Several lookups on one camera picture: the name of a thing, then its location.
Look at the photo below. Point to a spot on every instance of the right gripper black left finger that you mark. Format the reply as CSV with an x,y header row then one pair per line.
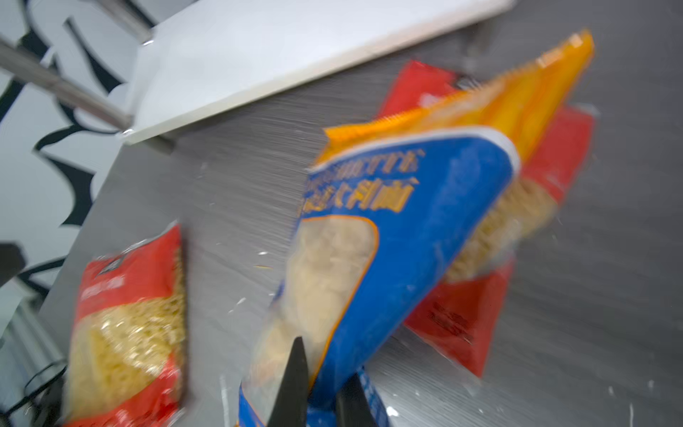
x,y
290,408

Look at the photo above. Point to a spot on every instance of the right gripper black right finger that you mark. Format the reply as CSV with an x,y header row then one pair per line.
x,y
351,406

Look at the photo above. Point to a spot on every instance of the red macaroni bag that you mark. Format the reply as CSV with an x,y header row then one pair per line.
x,y
458,317
127,351

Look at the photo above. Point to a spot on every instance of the blue orecchiette pasta bag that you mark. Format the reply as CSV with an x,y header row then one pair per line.
x,y
386,209

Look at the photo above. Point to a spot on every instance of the white two-tier shelf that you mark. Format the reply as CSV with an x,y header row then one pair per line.
x,y
215,56

